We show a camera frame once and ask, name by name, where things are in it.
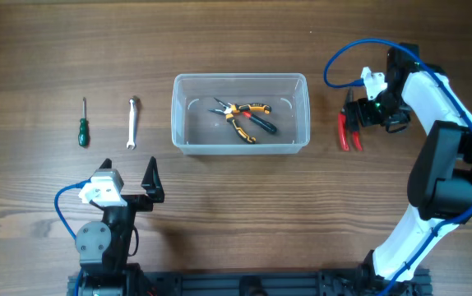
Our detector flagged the orange black needle-nose pliers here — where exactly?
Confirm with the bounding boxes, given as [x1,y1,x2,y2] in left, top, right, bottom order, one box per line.
[207,96,273,145]

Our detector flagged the red handled cutters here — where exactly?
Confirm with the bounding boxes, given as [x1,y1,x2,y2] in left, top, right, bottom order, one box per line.
[338,88,363,151]

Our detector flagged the green handled screwdriver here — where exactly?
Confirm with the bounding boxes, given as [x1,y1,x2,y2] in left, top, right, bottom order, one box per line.
[78,97,90,147]

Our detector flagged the clear plastic container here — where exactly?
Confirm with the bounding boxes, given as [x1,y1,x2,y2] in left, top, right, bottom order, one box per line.
[171,73,311,155]

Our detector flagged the red black awl screwdriver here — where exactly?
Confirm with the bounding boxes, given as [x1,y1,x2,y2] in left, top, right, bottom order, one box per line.
[243,111,277,134]

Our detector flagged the silver combination wrench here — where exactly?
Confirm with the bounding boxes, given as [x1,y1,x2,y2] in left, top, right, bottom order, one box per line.
[126,96,138,150]

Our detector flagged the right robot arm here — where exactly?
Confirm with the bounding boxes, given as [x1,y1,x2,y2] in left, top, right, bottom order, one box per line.
[339,42,472,295]

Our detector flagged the left blue cable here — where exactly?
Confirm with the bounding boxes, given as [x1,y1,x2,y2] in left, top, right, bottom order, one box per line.
[53,179,93,296]

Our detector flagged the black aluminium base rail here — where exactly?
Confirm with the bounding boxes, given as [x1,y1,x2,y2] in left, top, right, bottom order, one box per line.
[67,269,433,296]

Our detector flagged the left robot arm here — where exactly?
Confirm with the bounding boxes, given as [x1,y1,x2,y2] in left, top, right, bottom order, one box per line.
[67,157,164,296]

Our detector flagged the blue cable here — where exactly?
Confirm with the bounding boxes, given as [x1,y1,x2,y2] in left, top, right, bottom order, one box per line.
[53,179,93,296]
[322,38,472,296]

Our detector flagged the right blue cable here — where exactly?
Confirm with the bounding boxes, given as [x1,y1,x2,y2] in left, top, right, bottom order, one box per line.
[322,38,472,296]

